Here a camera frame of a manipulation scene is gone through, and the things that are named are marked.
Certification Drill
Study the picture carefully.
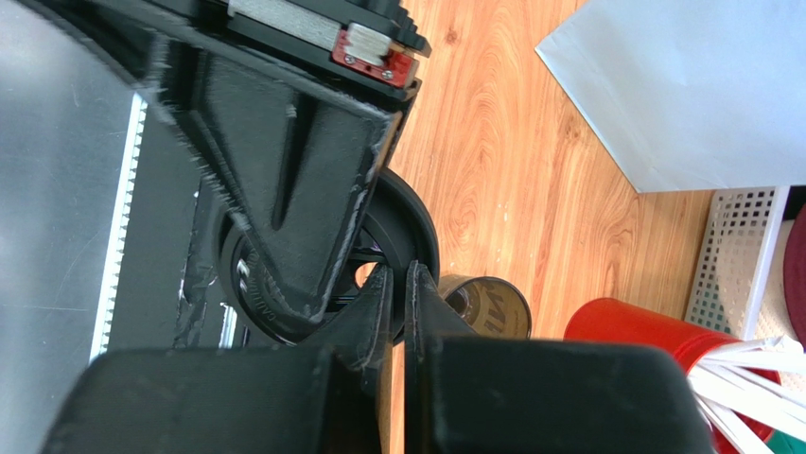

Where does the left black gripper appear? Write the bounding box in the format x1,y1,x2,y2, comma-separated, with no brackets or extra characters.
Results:
37,1,431,323

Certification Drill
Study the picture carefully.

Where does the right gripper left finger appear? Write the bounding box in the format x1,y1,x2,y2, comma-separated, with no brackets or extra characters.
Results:
302,264,394,453

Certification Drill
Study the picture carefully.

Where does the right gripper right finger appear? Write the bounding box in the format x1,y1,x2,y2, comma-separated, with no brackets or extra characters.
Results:
403,260,473,453

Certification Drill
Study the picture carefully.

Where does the translucent dark plastic cup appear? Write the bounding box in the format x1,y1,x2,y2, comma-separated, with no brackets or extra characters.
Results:
438,274,532,340

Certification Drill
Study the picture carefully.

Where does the black plastic cup lid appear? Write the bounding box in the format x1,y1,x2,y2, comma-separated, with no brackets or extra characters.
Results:
216,168,440,345

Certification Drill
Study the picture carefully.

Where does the white paper bag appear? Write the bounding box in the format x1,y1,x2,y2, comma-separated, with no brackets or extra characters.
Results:
535,1,805,193

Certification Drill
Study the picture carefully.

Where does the red cup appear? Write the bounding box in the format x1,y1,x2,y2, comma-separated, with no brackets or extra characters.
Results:
563,297,783,454

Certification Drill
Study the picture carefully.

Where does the white plastic basket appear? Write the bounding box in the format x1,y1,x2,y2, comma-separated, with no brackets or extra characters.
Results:
683,186,800,341

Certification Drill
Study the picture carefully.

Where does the maroon bucket hat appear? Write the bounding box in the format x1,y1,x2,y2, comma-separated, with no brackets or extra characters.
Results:
782,207,805,345

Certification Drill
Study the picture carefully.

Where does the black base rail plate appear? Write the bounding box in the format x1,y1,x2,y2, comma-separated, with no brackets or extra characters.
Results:
89,95,250,359

